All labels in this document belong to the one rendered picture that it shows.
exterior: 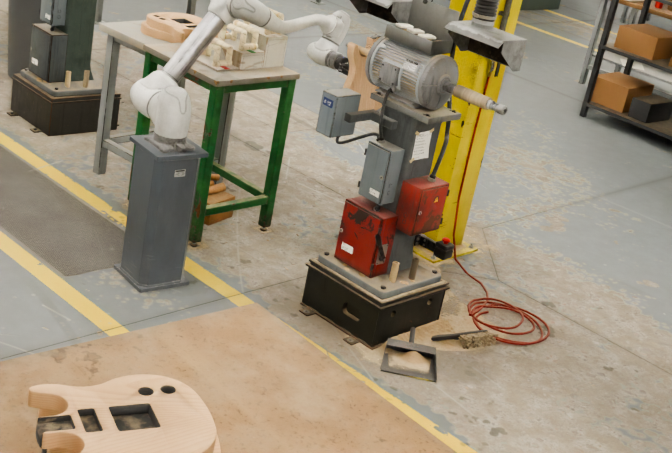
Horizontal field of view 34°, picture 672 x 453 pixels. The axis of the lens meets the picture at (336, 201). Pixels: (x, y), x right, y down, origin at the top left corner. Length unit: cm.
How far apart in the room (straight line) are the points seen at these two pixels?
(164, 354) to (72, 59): 432
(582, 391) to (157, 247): 212
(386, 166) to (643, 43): 506
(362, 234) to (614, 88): 513
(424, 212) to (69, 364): 245
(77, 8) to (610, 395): 397
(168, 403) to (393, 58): 271
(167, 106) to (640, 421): 259
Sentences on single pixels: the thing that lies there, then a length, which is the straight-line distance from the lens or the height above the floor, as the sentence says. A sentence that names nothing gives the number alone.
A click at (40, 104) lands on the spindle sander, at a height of 17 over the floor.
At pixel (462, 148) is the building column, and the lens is 617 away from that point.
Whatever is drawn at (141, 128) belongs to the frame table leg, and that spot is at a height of 47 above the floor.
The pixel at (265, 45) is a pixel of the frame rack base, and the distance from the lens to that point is 589.
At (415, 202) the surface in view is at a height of 72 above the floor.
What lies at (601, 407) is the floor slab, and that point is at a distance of 533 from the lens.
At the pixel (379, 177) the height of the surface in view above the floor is 79.
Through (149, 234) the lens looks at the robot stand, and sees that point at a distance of 530.
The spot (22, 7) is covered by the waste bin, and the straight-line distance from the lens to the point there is 802.
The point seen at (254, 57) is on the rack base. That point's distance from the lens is 586.
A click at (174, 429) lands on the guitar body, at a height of 103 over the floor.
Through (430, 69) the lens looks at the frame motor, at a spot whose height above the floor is 132.
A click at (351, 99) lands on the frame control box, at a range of 506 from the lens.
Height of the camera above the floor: 252
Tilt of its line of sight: 22 degrees down
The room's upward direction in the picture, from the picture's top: 11 degrees clockwise
